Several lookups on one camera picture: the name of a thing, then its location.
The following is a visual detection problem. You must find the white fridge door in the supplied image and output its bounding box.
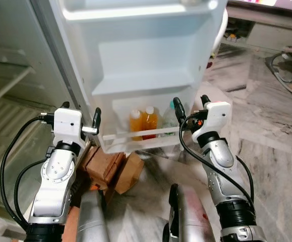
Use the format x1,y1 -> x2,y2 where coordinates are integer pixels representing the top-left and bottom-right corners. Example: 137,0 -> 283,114
32,0 -> 228,154

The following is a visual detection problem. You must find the white fridge body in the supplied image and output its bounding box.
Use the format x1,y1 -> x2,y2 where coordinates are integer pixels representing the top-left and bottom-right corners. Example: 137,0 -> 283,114
0,0 -> 93,222

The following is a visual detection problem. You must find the orange juice bottle red label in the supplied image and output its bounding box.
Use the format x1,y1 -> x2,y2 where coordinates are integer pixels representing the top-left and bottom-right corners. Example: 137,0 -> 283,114
143,106 -> 159,140

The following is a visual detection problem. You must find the brown wooden block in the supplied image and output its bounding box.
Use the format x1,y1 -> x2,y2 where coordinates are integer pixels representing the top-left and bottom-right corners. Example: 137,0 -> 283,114
114,152 -> 145,195

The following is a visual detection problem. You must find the white plastic chair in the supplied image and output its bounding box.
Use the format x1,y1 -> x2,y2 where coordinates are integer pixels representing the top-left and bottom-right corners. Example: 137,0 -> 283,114
210,8 -> 229,56

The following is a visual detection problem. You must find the silver left robot leg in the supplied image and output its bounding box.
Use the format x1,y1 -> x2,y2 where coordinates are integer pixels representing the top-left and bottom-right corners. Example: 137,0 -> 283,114
77,189 -> 108,242

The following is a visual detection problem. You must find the silver robot leg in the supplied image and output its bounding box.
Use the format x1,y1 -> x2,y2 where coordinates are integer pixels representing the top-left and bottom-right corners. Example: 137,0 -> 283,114
163,183 -> 217,242
77,189 -> 108,242

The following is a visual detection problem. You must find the grey low cabinet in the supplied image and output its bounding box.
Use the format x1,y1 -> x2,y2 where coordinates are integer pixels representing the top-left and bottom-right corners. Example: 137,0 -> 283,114
226,5 -> 292,53

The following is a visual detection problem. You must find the silver right robot leg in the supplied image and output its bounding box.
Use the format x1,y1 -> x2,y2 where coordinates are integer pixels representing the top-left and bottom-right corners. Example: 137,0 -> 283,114
163,183 -> 217,242

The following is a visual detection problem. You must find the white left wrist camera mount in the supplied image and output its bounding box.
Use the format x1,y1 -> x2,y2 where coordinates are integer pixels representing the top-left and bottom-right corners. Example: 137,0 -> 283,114
52,107 -> 83,147

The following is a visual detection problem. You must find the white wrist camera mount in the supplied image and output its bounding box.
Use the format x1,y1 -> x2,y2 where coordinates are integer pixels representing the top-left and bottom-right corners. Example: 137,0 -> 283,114
191,101 -> 232,144
52,107 -> 83,147

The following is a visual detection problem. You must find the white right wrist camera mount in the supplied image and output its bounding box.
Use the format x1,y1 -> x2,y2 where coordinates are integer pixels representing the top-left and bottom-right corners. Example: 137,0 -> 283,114
191,101 -> 232,144

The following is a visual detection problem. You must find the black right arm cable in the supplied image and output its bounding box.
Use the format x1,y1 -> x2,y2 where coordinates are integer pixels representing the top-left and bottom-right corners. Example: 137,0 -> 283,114
179,113 -> 256,212

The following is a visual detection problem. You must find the clear fridge door shelf rail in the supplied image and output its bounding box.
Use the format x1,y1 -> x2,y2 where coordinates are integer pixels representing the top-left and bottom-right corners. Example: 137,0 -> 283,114
99,125 -> 187,154

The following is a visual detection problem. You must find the long black left arm cable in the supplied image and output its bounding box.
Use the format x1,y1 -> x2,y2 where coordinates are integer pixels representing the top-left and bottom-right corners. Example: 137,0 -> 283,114
1,112 -> 55,230

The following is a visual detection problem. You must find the short black left arm cable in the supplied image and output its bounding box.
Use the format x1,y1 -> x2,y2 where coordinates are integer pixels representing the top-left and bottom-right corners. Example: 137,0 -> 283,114
14,159 -> 48,222

